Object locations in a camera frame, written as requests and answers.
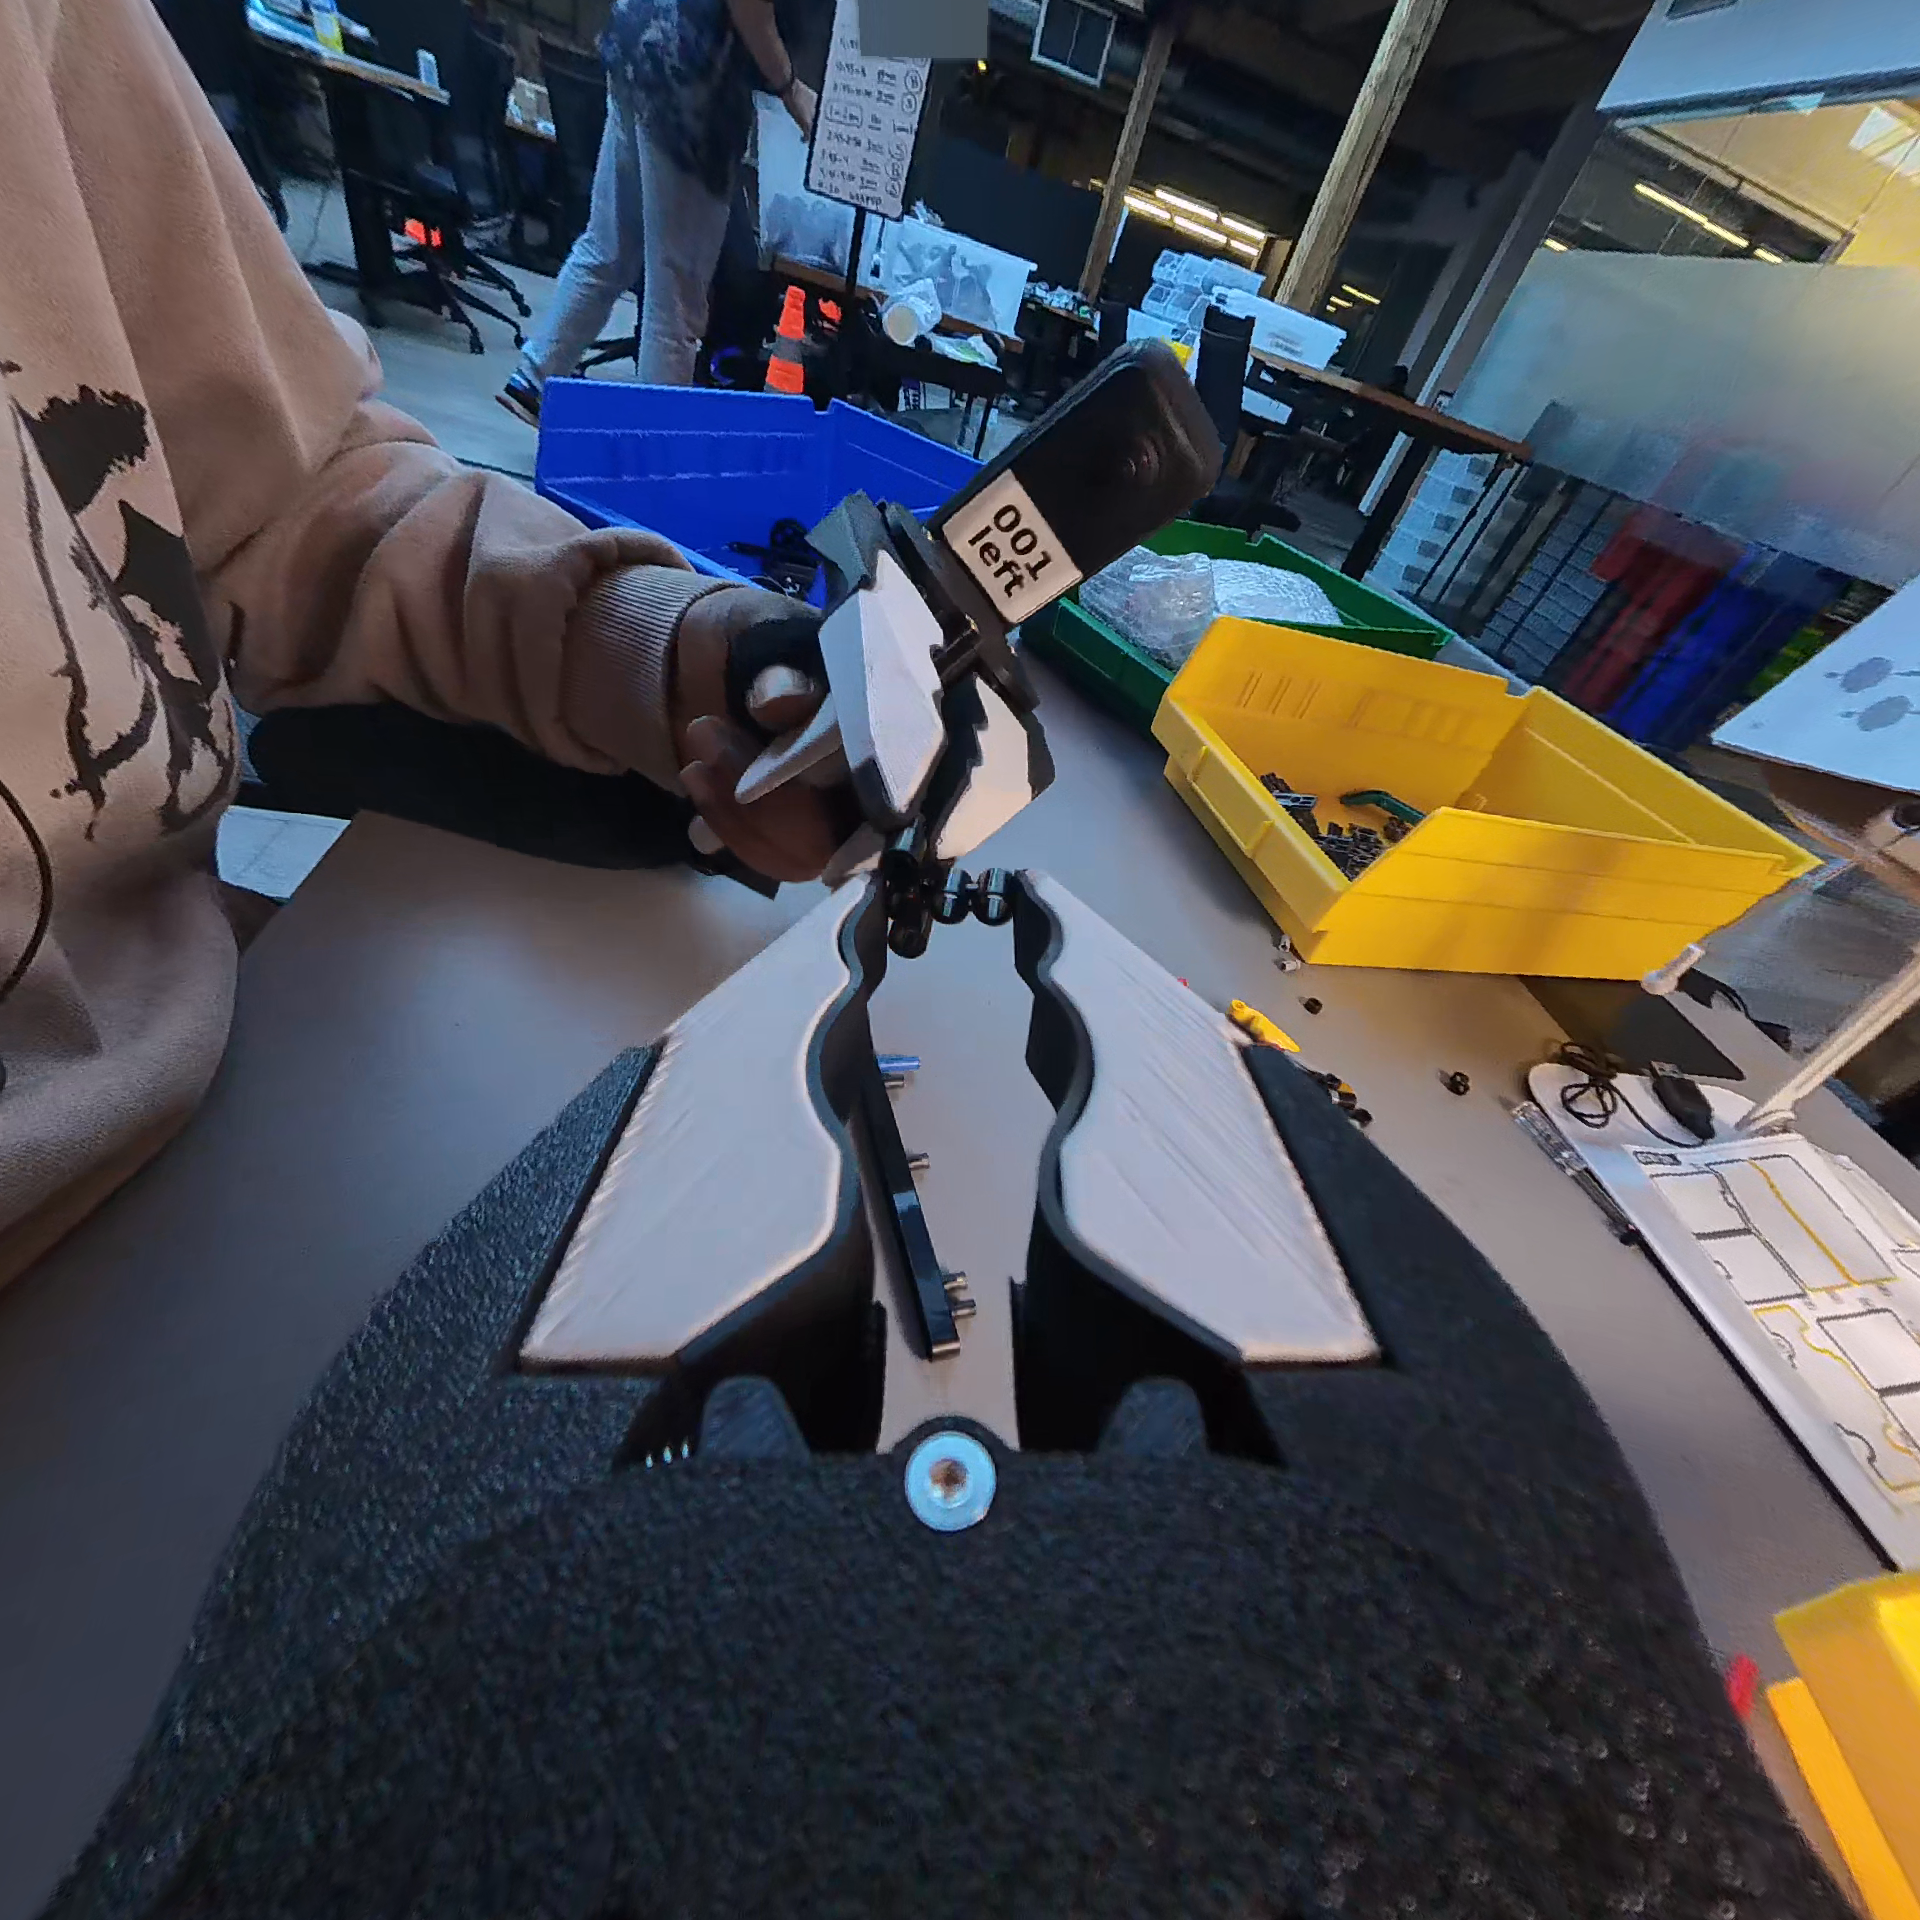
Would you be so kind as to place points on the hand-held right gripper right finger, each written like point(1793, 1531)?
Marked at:
point(1201, 1185)

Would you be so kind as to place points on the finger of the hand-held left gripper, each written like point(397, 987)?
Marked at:
point(886, 690)
point(997, 764)

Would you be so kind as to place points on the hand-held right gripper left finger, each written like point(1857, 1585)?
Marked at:
point(705, 1201)

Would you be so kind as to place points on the black multi-hole connector piece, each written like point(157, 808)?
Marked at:
point(909, 900)

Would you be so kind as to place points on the pile of small block pieces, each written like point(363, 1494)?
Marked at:
point(1268, 1026)

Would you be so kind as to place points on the thin black perforated beam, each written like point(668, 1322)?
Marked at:
point(915, 1214)

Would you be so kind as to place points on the blue plastic parts bin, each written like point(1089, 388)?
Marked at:
point(676, 451)

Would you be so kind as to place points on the person's left forearm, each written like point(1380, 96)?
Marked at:
point(495, 600)

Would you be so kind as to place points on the grey desk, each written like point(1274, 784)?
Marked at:
point(452, 974)

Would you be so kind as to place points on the black office chair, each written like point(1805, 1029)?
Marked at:
point(435, 194)
point(1231, 405)

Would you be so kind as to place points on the green plastic parts bin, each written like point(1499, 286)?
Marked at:
point(1097, 645)

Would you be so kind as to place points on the bubble wrap bundle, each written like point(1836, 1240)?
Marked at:
point(1172, 593)

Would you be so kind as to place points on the black spoked wheel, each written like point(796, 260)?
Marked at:
point(781, 555)

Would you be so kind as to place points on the wooden background table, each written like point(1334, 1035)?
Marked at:
point(1396, 412)

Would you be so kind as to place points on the orange traffic cone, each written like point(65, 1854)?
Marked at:
point(788, 352)

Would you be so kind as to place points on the heap of black beams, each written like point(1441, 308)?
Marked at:
point(1349, 840)

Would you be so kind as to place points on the clear screwdriver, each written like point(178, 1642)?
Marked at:
point(1577, 1170)

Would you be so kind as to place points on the green angled beam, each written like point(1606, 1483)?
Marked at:
point(1389, 803)

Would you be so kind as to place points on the white flip chart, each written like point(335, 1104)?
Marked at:
point(869, 136)

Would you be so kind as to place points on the white book stand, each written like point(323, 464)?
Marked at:
point(1589, 1088)

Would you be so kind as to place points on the yellow plastic parts bin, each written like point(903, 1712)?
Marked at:
point(1500, 900)
point(1862, 1681)

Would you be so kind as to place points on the black chair armrest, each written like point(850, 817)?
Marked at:
point(482, 796)

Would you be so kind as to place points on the multicolour parts drawer racks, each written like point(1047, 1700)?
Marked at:
point(1682, 628)

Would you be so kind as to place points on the short red pin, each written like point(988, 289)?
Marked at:
point(1741, 1682)

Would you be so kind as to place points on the beige hoodie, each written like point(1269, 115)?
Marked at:
point(121, 675)

